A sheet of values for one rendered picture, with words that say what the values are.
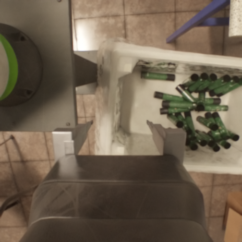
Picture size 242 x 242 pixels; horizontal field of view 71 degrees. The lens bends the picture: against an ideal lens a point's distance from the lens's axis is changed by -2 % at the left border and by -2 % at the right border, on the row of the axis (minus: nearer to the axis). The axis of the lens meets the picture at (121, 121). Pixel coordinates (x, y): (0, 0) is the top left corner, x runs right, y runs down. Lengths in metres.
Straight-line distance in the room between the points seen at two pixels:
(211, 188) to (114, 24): 1.49
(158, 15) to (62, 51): 1.04
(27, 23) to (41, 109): 0.16
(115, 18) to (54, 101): 1.01
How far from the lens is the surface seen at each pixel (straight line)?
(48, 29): 0.37
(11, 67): 0.30
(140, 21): 1.31
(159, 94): 0.80
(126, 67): 0.59
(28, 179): 1.70
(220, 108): 0.91
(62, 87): 0.36
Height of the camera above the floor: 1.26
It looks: 75 degrees down
